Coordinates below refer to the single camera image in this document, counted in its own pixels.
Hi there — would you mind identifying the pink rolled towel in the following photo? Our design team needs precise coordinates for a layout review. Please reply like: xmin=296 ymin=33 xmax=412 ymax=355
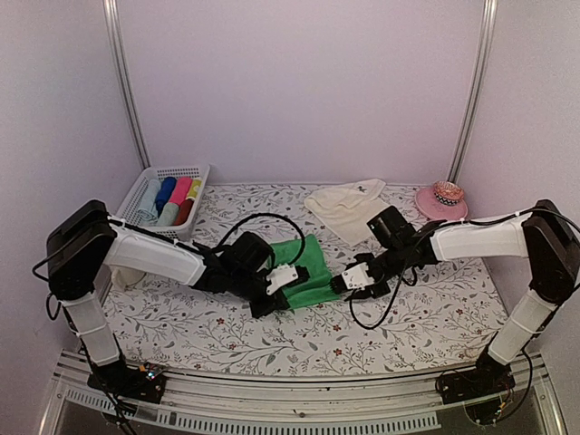
xmin=169 ymin=177 xmax=193 ymax=206

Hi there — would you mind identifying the patterned small bowl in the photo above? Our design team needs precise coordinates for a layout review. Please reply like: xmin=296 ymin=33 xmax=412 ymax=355
xmin=432 ymin=180 xmax=465 ymax=206

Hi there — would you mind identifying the right aluminium frame post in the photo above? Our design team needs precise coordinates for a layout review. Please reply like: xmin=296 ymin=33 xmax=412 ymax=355
xmin=447 ymin=0 xmax=498 ymax=183

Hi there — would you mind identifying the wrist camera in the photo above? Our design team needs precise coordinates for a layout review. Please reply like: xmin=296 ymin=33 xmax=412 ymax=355
xmin=330 ymin=263 xmax=374 ymax=295
xmin=266 ymin=265 xmax=310 ymax=295

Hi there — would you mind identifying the floral tablecloth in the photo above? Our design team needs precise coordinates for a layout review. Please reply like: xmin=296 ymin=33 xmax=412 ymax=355
xmin=101 ymin=182 xmax=511 ymax=378

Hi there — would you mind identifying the cream white towel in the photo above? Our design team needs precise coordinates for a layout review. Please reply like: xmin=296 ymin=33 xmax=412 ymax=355
xmin=304 ymin=179 xmax=389 ymax=247

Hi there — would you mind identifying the front aluminium rail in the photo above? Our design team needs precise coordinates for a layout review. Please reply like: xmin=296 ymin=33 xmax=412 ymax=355
xmin=38 ymin=352 xmax=570 ymax=434

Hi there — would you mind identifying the dark blue rolled towel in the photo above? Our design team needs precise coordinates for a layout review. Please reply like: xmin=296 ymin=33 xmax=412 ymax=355
xmin=154 ymin=177 xmax=177 ymax=215

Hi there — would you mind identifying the cream ceramic mug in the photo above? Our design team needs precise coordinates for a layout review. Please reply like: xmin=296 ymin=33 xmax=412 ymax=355
xmin=111 ymin=266 xmax=145 ymax=289

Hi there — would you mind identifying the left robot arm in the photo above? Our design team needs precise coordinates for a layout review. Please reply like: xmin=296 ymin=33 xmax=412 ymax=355
xmin=46 ymin=200 xmax=289 ymax=393

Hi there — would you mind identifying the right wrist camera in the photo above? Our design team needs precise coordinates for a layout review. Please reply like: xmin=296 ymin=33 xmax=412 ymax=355
xmin=330 ymin=263 xmax=374 ymax=295

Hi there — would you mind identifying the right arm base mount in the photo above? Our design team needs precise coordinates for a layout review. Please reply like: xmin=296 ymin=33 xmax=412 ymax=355
xmin=435 ymin=365 xmax=516 ymax=426

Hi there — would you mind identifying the aluminium frame post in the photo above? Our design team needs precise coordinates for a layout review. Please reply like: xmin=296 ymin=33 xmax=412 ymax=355
xmin=447 ymin=0 xmax=498 ymax=183
xmin=102 ymin=0 xmax=150 ymax=169

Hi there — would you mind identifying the left aluminium frame post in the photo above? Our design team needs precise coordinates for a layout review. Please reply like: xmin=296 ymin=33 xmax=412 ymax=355
xmin=102 ymin=0 xmax=150 ymax=169

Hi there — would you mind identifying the white plastic basket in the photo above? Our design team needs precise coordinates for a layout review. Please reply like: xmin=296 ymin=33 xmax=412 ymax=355
xmin=115 ymin=165 xmax=211 ymax=241

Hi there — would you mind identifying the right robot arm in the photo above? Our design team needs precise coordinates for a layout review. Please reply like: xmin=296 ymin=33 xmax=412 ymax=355
xmin=340 ymin=199 xmax=579 ymax=395

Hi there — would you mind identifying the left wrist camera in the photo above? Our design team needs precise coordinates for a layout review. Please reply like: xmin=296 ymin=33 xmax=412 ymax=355
xmin=266 ymin=265 xmax=310 ymax=295

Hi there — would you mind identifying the sage green rolled towel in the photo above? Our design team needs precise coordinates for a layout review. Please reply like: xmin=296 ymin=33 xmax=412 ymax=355
xmin=156 ymin=202 xmax=179 ymax=227

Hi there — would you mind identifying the pink plate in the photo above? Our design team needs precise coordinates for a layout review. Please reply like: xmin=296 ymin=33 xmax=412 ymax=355
xmin=414 ymin=187 xmax=469 ymax=220

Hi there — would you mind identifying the maroon rolled towel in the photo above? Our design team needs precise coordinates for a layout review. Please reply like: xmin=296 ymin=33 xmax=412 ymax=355
xmin=173 ymin=198 xmax=194 ymax=226

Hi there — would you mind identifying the yellow-green dotted rolled towel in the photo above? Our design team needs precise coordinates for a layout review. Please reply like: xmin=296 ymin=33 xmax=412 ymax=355
xmin=186 ymin=179 xmax=202 ymax=200

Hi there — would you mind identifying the light blue rolled towel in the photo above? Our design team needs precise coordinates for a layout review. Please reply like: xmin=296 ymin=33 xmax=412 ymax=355
xmin=136 ymin=179 xmax=161 ymax=224

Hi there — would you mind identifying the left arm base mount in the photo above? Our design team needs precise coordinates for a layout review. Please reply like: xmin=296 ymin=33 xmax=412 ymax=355
xmin=87 ymin=361 xmax=167 ymax=404

